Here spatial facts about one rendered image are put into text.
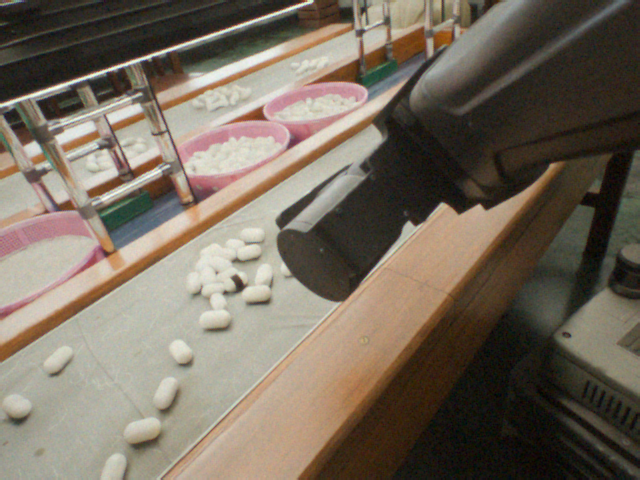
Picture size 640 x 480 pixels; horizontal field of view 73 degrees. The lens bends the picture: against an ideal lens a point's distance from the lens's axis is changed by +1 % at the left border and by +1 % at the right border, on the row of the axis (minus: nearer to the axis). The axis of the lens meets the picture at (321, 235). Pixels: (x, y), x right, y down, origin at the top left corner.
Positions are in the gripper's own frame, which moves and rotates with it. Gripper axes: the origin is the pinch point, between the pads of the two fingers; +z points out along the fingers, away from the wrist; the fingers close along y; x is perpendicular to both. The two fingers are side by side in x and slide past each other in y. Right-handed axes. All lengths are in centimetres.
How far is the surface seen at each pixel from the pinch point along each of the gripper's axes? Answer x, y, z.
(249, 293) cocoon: 1.7, 3.2, 13.2
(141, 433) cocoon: 5.6, 21.7, 8.7
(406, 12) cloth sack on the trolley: -85, -287, 167
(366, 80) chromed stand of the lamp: -26, -86, 58
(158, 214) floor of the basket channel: -22, -5, 54
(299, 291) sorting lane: 5.5, -1.9, 11.8
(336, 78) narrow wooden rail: -31, -75, 57
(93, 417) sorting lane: 2.0, 24.2, 15.4
